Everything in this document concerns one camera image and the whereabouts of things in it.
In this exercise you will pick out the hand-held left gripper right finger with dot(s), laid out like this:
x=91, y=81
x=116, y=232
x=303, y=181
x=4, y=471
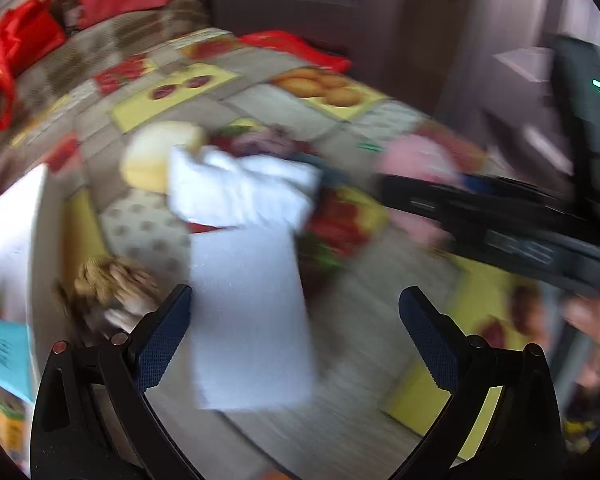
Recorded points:
x=432, y=345

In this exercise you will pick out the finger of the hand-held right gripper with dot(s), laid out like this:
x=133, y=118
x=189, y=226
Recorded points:
x=430, y=197
x=520, y=252

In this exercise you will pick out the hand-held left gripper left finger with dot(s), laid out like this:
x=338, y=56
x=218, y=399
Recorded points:
x=157, y=345

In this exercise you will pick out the pink plush toy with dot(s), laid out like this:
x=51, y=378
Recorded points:
x=415, y=157

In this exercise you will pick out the white foam sheet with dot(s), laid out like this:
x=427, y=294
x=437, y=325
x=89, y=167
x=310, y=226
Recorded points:
x=250, y=320

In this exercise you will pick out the white cardboard box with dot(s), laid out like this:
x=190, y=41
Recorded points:
x=10, y=240

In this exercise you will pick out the yellow foam sponge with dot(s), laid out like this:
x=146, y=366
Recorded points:
x=147, y=160

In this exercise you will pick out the person's right hand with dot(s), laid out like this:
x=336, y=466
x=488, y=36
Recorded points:
x=592, y=320

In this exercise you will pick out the teal card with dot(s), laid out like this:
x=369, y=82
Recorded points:
x=10, y=360

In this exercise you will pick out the dark patterned cloth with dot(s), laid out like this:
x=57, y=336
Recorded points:
x=580, y=430

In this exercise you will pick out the red plastic bag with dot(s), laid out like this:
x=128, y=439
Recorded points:
x=290, y=45

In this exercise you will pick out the plaid blanket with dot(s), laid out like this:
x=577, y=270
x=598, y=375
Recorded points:
x=105, y=45

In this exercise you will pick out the red tote bag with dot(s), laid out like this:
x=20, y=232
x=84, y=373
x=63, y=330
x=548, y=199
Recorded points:
x=15, y=50

